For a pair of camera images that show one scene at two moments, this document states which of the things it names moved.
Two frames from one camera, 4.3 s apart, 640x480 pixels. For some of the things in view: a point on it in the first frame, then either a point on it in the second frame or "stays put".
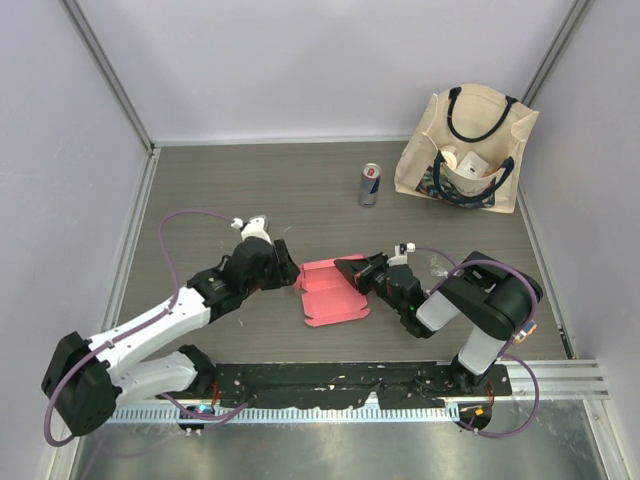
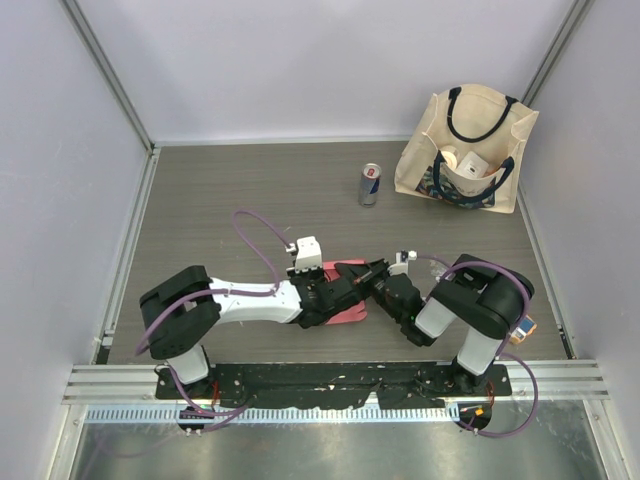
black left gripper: (286, 271) to (317, 272)
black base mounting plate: (398, 385) stays put
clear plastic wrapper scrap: (435, 268) stays put
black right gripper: (368, 265) stays put
